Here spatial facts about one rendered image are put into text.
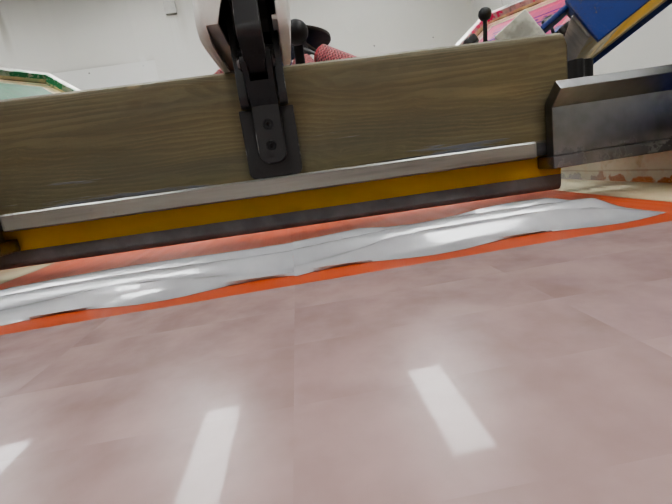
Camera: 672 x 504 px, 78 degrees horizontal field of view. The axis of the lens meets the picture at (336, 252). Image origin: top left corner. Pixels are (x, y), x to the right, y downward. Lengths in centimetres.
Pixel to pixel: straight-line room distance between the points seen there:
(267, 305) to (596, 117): 24
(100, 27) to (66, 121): 464
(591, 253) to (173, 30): 464
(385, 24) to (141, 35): 234
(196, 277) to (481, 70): 21
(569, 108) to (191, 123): 23
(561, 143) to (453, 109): 7
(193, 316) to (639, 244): 17
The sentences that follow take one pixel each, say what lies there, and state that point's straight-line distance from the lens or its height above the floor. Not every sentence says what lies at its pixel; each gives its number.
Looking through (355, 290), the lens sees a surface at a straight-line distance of 15.
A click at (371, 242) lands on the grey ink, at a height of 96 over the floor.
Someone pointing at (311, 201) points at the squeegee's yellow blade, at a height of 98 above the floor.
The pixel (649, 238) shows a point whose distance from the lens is 20.
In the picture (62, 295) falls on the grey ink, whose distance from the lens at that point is 24.
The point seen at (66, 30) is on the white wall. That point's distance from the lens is 505.
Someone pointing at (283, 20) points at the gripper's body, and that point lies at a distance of 25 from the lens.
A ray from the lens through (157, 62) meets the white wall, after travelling 471.
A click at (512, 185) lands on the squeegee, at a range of 31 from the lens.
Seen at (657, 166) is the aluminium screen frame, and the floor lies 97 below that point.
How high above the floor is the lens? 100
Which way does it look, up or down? 12 degrees down
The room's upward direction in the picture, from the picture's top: 9 degrees counter-clockwise
